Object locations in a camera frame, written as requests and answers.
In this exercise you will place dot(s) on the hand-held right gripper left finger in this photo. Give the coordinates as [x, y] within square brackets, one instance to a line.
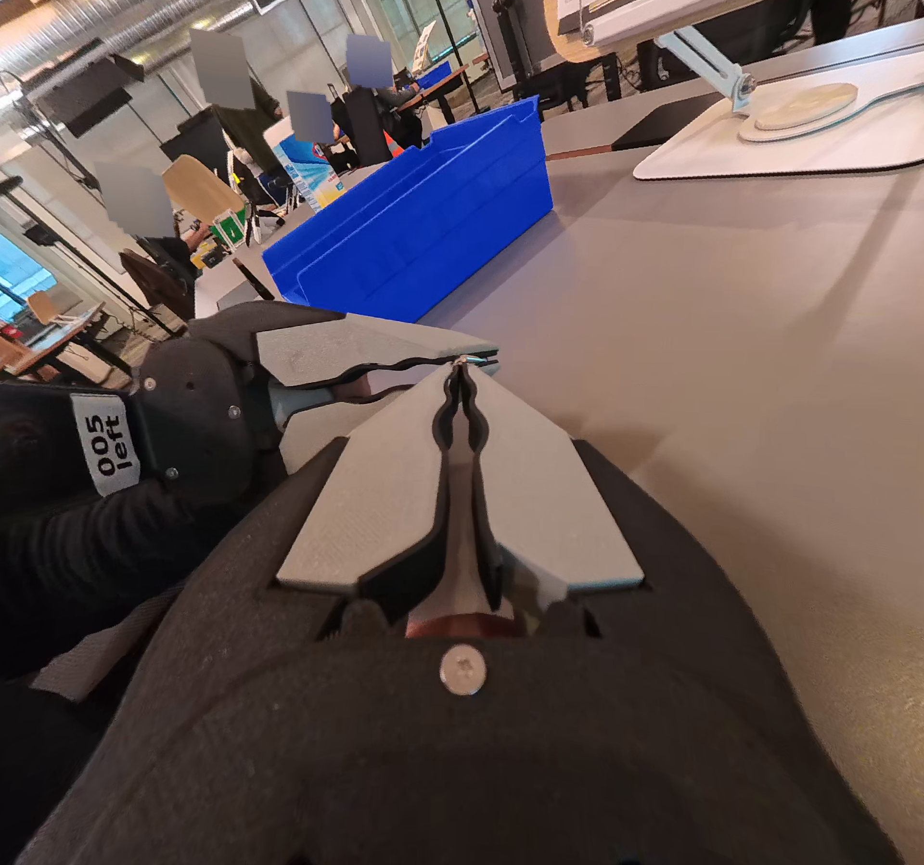
[368, 511]

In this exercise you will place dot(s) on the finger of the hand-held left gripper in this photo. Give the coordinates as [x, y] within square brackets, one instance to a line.
[310, 428]
[339, 349]

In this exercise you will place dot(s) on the silver ventilation duct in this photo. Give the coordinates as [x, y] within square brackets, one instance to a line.
[144, 24]

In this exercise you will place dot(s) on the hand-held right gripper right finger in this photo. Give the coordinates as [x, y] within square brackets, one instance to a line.
[548, 511]

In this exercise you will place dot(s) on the small green sign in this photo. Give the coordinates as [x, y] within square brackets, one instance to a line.
[231, 227]

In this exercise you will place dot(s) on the blue plastic bin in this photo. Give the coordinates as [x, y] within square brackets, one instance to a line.
[433, 229]
[434, 76]

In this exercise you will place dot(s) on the disinfecting wipes canister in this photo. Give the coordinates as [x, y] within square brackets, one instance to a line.
[310, 179]

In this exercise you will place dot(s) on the person's left forearm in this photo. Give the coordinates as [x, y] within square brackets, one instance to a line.
[86, 554]

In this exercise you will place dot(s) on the black studio light panel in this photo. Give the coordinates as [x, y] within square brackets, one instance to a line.
[86, 96]

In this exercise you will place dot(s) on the person's black clothed body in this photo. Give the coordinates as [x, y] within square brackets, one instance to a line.
[43, 771]

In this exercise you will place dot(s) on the orange traffic cone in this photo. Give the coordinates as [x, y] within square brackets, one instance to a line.
[395, 146]

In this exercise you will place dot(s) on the black monitor screen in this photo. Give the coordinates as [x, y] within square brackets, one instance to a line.
[195, 139]

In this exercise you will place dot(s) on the white document stand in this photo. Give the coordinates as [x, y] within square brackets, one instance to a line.
[722, 150]

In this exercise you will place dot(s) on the black flat pad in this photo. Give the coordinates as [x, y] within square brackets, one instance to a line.
[664, 127]

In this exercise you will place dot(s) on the large paned window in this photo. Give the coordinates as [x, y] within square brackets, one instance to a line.
[25, 269]

